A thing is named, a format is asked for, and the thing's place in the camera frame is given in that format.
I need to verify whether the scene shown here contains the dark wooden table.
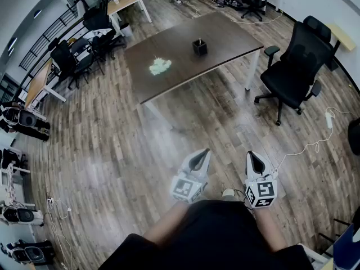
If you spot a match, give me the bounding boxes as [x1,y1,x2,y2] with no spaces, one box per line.
[123,11,265,130]

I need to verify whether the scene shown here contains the person's black clothing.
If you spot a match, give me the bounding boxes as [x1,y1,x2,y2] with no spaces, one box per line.
[98,199,314,270]

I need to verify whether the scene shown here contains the light wooden desk white legs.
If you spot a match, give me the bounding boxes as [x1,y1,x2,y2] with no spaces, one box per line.
[106,0,153,38]
[24,58,68,121]

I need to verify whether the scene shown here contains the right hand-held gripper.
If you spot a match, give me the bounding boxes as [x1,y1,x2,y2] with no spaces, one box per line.
[244,150,278,209]

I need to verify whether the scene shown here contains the person's left forearm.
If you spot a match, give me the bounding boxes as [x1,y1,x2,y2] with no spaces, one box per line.
[142,200,192,248]

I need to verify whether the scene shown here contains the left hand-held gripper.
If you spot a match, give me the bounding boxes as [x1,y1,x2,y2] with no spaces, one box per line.
[169,148,212,205]

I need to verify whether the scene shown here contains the white power cable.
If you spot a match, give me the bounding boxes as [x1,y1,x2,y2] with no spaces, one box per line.
[272,106,360,177]

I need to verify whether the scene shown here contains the black round bin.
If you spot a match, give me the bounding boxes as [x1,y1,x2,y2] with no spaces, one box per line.
[347,118,360,156]

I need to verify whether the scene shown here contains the black square pen holder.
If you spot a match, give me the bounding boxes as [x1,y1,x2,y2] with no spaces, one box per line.
[192,38,209,57]

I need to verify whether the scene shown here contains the black metal railing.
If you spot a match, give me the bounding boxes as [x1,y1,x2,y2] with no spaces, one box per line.
[18,2,80,70]

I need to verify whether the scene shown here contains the black and white machine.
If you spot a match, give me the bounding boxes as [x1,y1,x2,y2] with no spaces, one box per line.
[4,238,56,266]
[0,101,52,143]
[0,205,46,227]

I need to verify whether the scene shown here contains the black mesh office chair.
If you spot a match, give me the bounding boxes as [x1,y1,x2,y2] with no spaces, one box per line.
[254,15,337,127]

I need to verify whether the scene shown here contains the white cable on floor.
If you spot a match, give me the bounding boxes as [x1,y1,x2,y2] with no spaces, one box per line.
[44,142,74,270]

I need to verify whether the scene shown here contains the white waste bin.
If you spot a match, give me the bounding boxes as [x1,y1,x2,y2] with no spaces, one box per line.
[120,23,134,38]

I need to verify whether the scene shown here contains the person's right forearm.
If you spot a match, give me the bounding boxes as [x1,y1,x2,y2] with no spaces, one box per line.
[253,206,289,253]

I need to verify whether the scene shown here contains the yellow desk top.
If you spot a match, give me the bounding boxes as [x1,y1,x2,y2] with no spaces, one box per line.
[325,23,357,52]

